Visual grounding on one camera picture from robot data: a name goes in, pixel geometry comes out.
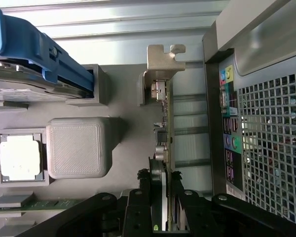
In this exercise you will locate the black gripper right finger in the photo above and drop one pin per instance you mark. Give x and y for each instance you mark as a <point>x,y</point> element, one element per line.
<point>195,212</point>

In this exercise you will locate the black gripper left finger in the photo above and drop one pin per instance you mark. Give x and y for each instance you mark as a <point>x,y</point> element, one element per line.
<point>135,212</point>

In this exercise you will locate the grey plastic parts rack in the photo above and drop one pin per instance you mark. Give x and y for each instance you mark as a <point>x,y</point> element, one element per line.
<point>128,153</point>

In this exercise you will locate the green RAM stick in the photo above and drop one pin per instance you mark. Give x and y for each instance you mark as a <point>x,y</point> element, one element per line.
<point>47,203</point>

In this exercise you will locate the black open PC case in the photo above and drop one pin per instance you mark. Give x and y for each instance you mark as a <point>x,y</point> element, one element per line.
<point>261,123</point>

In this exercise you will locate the silver CPU chip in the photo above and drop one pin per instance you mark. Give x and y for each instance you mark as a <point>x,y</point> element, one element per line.
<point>19,160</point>

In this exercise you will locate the hard disk with blue bracket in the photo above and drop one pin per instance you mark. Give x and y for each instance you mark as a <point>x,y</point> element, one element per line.
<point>64,66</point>

